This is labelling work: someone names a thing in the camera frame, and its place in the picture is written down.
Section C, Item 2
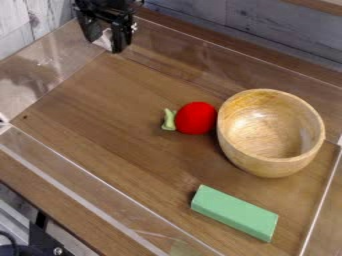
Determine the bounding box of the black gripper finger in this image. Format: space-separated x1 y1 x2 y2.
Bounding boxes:
77 12 103 42
111 20 133 53

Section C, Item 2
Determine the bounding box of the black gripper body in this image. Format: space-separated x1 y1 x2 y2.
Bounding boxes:
73 0 139 32

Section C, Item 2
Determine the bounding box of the red round plush tomato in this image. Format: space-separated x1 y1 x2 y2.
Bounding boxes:
160 102 218 135

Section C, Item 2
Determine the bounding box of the wooden bowl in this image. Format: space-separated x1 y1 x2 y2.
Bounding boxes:
216 89 326 178

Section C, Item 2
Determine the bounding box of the green rectangular block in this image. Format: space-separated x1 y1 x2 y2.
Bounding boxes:
191 185 279 242

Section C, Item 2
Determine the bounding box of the black clamp with bolt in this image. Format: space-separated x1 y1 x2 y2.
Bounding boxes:
28 223 75 256

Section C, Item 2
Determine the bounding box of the black cable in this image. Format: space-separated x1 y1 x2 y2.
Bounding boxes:
0 231 18 256

